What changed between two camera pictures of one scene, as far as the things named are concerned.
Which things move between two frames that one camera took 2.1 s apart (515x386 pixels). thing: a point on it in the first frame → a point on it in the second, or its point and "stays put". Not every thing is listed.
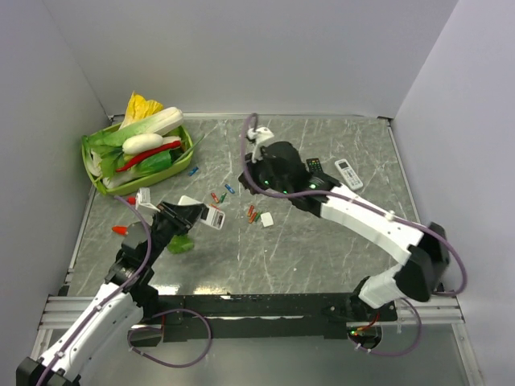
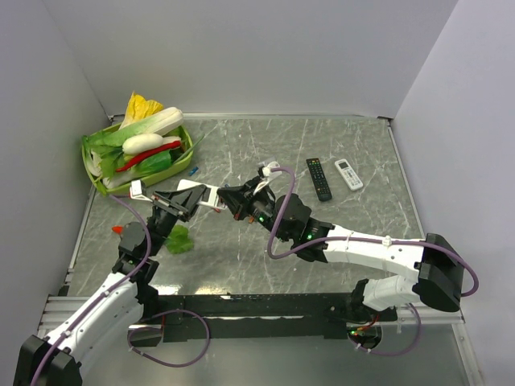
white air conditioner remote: [349, 174] stays put
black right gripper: [252, 169] → [240, 199]
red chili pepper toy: [170, 146] stays put
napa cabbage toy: [148, 117] stays put
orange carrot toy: [120, 230] stays put
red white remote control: [215, 217] → [208, 196]
